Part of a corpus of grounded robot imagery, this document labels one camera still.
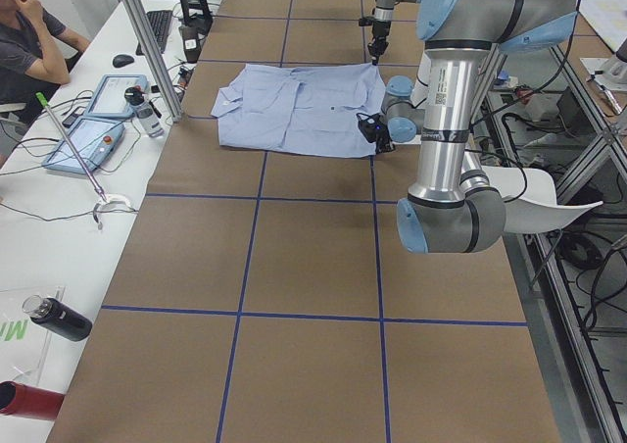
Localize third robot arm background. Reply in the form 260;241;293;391
580;41;626;103

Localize red bottle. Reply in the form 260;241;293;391
1;381;65;421

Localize upper teach pendant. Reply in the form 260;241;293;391
84;74;148;121

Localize blue striped button shirt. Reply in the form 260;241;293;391
212;64;385;158

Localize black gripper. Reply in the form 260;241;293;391
357;113;395;154
367;20;389;66

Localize clear water bottle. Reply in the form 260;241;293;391
124;86;164;137

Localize grey aluminium post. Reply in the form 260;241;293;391
121;0;182;123

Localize black thermos bottle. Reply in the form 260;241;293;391
22;295;92;342

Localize black phone on desk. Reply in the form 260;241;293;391
62;108;84;128

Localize black box with label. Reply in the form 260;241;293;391
179;25;202;64

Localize teach pendant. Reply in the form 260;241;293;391
41;117;125;174
84;74;148;121

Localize black keyboard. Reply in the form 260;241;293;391
146;10;173;53

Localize seated person grey shirt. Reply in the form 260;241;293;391
1;0;90;124

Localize metal rod green tip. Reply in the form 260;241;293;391
35;92;108;206

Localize lower teach pendant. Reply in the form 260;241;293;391
41;117;125;174

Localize black computer mouse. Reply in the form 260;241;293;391
112;54;135;69

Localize white paper green print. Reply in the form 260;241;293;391
0;285;65;386

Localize white plastic chair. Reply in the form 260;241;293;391
482;166;603;234

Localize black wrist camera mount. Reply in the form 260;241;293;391
359;16;373;27

